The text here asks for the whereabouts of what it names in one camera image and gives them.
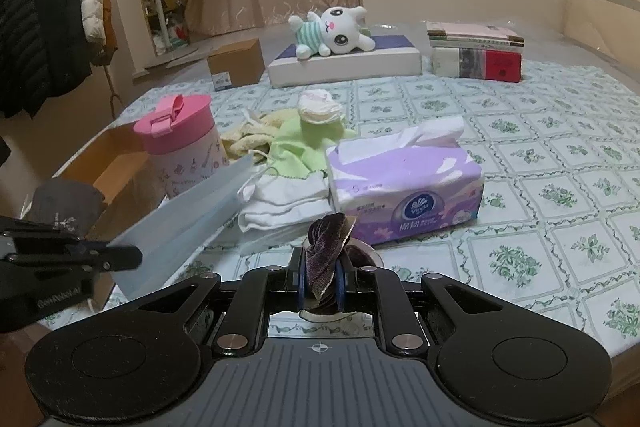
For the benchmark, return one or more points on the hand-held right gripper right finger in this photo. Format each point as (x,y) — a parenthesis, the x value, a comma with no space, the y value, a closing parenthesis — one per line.
(342,289)

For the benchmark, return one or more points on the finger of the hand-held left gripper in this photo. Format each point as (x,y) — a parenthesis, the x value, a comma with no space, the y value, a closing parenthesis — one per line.
(45,229)
(120,258)

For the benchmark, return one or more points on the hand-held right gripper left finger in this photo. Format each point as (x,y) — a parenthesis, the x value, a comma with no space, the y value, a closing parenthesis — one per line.
(300,279)

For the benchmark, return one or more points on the dark grey cloth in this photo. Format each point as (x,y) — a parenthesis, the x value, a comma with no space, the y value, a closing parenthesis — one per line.
(60,202)

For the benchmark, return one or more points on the dark brown scrunchie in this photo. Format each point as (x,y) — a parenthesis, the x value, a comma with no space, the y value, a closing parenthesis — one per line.
(325,252)

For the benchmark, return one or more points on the blue face mask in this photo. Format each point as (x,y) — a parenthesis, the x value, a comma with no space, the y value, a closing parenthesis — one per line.
(185,222)

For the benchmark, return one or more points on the green cloth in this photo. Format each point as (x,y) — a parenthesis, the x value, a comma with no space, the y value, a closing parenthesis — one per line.
(300,147)

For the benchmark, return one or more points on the white pink cloth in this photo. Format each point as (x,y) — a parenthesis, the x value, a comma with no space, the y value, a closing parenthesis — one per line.
(320,107)

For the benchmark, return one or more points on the purple tissue pack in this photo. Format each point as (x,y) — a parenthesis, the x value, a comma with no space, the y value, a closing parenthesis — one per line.
(400,187)

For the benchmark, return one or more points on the pink lidded cup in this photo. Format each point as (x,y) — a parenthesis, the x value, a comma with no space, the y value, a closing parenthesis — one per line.
(180,147)

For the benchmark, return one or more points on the yellow towel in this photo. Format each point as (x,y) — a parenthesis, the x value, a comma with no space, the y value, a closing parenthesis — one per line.
(250,137)

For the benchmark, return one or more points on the gold coat rack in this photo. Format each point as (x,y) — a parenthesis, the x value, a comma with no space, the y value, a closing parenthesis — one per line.
(112,92)

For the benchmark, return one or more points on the black puffer jacket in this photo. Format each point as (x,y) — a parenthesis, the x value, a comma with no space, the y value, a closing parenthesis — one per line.
(17,42)
(60,27)

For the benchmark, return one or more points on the brown coat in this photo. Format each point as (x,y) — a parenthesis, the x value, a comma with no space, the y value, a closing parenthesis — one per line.
(109,27)

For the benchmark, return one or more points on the flat white blue box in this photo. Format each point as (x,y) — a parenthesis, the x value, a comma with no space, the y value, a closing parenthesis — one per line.
(345,67)

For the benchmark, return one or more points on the small closed cardboard box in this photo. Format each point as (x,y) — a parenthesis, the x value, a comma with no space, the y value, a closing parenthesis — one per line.
(235,62)

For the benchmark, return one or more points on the white plush bunny toy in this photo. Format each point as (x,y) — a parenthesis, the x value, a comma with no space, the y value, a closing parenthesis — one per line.
(335,29)

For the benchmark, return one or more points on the small green box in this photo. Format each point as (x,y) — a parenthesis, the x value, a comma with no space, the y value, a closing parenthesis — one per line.
(366,32)

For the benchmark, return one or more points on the red white box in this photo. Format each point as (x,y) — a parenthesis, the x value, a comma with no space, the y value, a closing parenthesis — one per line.
(475,63)

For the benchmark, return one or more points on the white book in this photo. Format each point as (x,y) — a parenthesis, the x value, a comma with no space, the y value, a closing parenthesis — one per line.
(475,43)

